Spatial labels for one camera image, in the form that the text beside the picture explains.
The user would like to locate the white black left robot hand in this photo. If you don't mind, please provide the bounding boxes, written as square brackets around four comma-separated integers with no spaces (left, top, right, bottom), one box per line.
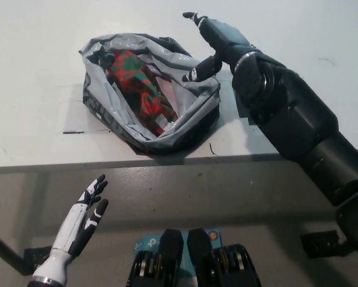
[50,174,109,258]

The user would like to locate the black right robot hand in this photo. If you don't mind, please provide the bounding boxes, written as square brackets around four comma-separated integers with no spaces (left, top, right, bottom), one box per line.
[181,11,253,83]

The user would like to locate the red green coffee bean bag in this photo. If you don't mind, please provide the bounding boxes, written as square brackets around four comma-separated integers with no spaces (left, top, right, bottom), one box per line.
[106,49,179,137]

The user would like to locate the black plastic bag grey lining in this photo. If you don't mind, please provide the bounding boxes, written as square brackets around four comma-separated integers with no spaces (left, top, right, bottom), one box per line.
[78,32,221,156]

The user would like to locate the robot body black teal blocks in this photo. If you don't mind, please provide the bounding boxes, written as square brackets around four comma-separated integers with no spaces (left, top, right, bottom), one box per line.
[127,228,262,287]

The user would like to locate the black metal table leg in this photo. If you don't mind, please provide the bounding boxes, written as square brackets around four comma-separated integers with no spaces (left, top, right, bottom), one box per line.
[0,228,29,276]

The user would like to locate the clear tape sheet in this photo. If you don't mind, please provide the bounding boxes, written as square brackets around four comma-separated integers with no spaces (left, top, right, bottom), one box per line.
[62,83,120,135]

